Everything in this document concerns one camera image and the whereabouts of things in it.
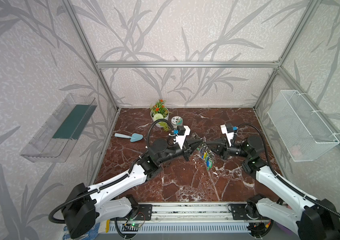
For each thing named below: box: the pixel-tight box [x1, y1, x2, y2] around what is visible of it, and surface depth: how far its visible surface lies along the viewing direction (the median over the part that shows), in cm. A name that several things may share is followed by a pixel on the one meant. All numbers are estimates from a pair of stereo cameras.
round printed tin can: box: [171, 116, 183, 130], surface depth 104 cm
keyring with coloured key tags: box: [192, 132, 215, 171], surface depth 65 cm
